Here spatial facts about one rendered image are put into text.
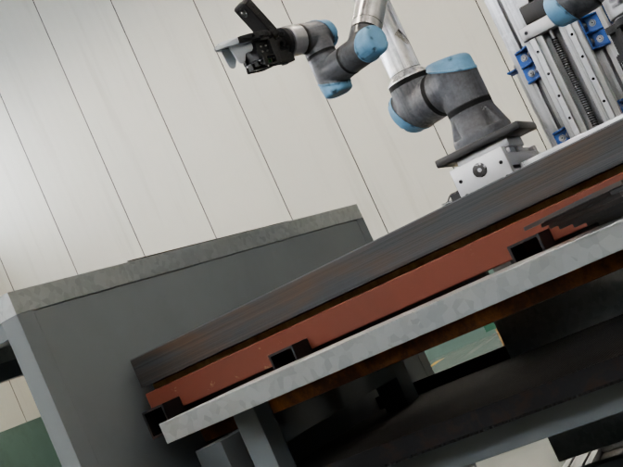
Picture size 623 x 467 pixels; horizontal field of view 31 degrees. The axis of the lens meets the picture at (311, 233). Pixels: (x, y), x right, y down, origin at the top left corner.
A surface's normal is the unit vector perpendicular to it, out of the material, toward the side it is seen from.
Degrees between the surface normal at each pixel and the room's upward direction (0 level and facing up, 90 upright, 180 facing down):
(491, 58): 90
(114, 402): 90
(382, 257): 90
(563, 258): 90
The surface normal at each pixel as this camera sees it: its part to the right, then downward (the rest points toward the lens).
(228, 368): -0.48, 0.14
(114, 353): 0.77, -0.40
